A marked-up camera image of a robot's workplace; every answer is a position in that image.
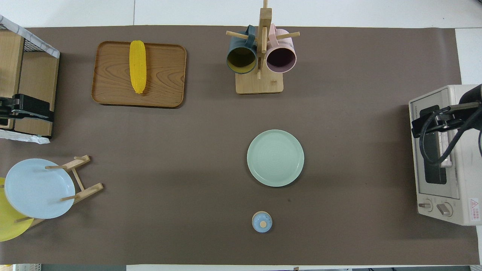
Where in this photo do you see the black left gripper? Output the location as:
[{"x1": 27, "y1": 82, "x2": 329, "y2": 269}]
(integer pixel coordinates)
[{"x1": 8, "y1": 94, "x2": 54, "y2": 122}]

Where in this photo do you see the yellow plate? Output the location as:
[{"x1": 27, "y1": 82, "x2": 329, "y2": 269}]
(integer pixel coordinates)
[{"x1": 0, "y1": 177, "x2": 34, "y2": 242}]

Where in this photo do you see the pale green plate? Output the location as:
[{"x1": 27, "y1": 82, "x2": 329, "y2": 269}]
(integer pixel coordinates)
[{"x1": 247, "y1": 129, "x2": 305, "y2": 187}]

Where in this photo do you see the yellow corn cob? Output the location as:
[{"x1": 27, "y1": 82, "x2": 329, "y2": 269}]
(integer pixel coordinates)
[{"x1": 129, "y1": 40, "x2": 147, "y2": 94}]

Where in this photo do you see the glass oven door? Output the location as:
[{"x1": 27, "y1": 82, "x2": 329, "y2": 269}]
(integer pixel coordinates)
[{"x1": 409, "y1": 92, "x2": 461, "y2": 200}]

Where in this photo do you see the wooden two-tier shelf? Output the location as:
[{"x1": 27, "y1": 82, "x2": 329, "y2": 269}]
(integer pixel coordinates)
[{"x1": 0, "y1": 30, "x2": 59, "y2": 137}]

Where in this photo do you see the light blue plate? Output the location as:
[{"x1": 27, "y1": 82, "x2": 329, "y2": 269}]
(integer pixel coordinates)
[{"x1": 4, "y1": 158, "x2": 76, "y2": 219}]

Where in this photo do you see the wooden plate rack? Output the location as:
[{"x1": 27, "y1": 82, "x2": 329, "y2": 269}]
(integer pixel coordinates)
[{"x1": 15, "y1": 154, "x2": 104, "y2": 228}]

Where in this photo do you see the pink mug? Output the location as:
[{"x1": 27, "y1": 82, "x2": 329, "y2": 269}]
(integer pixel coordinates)
[{"x1": 266, "y1": 24, "x2": 297, "y2": 74}]

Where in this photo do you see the wooden serving tray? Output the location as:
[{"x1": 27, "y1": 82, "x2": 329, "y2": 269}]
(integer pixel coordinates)
[{"x1": 91, "y1": 41, "x2": 187, "y2": 109}]

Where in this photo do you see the wooden mug tree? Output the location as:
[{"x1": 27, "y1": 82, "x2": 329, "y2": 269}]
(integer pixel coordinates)
[{"x1": 226, "y1": 0, "x2": 300, "y2": 94}]

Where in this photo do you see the brown table mat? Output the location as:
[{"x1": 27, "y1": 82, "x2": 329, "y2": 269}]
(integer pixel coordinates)
[{"x1": 0, "y1": 26, "x2": 481, "y2": 265}]

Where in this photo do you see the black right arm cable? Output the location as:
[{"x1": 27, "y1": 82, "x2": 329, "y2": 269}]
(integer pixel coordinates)
[{"x1": 419, "y1": 106, "x2": 482, "y2": 166}]

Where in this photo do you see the cream toaster oven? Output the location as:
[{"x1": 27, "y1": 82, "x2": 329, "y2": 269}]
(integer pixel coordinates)
[{"x1": 409, "y1": 84, "x2": 482, "y2": 226}]

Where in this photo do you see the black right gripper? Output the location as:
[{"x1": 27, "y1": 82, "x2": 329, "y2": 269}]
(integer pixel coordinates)
[{"x1": 411, "y1": 104, "x2": 466, "y2": 139}]

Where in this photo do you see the dark teal mug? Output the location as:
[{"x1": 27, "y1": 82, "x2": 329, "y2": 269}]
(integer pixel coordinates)
[{"x1": 226, "y1": 25, "x2": 258, "y2": 75}]

